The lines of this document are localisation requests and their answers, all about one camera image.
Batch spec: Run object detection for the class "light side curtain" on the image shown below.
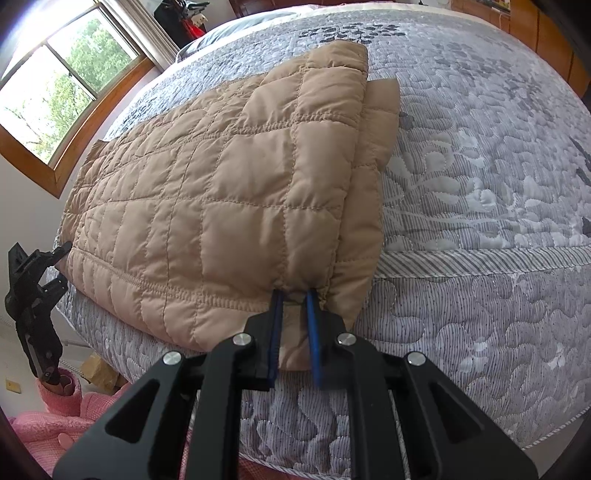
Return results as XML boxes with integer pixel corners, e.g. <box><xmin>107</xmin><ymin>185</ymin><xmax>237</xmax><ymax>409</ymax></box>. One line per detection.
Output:
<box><xmin>104</xmin><ymin>0</ymin><xmax>179</xmax><ymax>71</ymax></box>

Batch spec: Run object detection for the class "pink knitted sleeve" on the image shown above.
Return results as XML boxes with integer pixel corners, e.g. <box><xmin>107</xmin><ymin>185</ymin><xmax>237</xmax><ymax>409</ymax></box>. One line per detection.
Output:
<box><xmin>9</xmin><ymin>368</ymin><xmax>130</xmax><ymax>476</ymax></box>

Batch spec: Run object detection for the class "beige quilted jacket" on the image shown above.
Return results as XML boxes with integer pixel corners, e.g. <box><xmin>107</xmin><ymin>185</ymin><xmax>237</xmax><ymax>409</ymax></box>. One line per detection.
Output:
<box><xmin>58</xmin><ymin>40</ymin><xmax>400</xmax><ymax>371</ymax></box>

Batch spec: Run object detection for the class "cardboard box on floor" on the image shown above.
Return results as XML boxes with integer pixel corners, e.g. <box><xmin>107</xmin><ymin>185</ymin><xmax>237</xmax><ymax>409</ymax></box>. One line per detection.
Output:
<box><xmin>80</xmin><ymin>353</ymin><xmax>120</xmax><ymax>394</ymax></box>

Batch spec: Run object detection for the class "large side window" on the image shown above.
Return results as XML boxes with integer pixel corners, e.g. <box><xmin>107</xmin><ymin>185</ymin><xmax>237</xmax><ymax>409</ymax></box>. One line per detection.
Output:
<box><xmin>1</xmin><ymin>1</ymin><xmax>154</xmax><ymax>197</ymax></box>

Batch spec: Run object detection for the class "grey pillow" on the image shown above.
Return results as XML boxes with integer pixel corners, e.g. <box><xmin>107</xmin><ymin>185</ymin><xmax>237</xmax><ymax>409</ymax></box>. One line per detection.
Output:
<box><xmin>175</xmin><ymin>39</ymin><xmax>201</xmax><ymax>63</ymax></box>

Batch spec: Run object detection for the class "coat rack with clothes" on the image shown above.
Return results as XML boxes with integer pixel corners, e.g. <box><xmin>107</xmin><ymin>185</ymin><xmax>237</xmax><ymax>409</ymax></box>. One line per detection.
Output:
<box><xmin>153</xmin><ymin>0</ymin><xmax>209</xmax><ymax>48</ymax></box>

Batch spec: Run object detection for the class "wooden wardrobe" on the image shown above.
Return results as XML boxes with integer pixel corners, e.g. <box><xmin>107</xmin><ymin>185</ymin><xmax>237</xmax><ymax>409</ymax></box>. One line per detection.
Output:
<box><xmin>450</xmin><ymin>0</ymin><xmax>590</xmax><ymax>98</ymax></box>

